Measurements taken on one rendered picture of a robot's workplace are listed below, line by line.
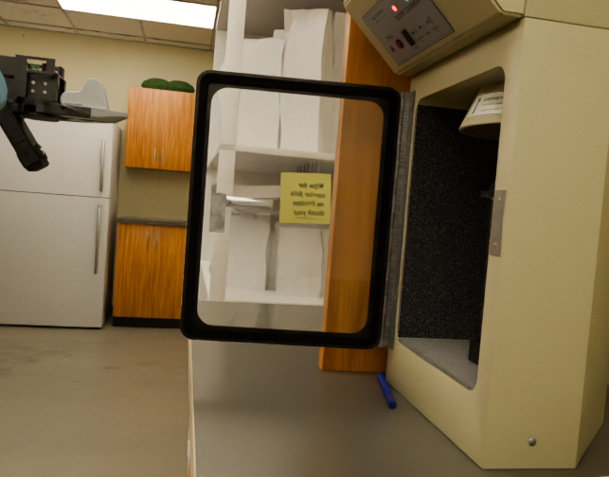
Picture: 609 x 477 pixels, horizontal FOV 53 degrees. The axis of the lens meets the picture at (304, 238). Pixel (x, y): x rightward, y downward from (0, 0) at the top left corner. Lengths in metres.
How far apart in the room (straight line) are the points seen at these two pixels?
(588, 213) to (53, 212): 5.11
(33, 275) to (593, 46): 5.23
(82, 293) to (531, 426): 5.07
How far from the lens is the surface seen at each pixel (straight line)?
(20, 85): 0.96
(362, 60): 1.01
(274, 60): 2.04
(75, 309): 5.62
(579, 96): 0.71
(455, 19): 0.75
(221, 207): 0.90
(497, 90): 0.79
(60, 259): 5.58
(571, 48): 0.72
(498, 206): 0.68
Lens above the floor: 1.20
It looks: 3 degrees down
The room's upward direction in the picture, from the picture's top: 4 degrees clockwise
